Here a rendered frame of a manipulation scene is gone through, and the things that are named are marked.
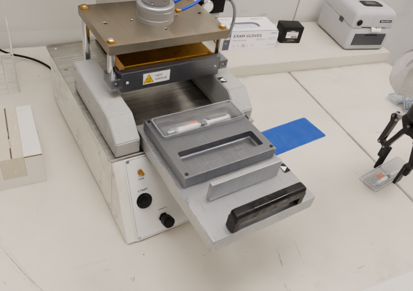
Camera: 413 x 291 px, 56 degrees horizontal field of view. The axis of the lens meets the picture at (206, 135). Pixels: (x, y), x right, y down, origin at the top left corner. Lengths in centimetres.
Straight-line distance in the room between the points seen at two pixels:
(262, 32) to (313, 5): 43
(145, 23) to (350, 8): 103
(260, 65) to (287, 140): 35
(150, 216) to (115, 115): 23
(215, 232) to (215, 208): 5
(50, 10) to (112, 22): 64
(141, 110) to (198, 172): 27
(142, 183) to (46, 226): 23
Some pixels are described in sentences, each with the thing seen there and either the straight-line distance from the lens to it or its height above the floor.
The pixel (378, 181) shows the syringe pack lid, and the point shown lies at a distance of 115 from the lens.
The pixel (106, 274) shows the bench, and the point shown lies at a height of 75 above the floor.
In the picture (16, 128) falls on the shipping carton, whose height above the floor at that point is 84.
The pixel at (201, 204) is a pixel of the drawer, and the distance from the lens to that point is 66.
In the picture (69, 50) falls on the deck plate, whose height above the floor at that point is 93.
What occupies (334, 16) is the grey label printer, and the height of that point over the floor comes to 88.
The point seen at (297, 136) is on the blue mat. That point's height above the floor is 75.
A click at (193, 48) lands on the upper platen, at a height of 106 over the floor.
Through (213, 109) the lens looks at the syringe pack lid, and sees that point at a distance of 79.
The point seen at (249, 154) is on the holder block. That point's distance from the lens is 72.
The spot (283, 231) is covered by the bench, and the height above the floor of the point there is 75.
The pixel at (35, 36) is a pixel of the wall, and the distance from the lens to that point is 150.
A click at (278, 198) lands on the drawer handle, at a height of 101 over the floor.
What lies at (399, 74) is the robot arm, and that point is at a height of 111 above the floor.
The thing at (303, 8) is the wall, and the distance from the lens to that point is 185.
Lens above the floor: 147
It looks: 40 degrees down
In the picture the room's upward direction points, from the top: 11 degrees clockwise
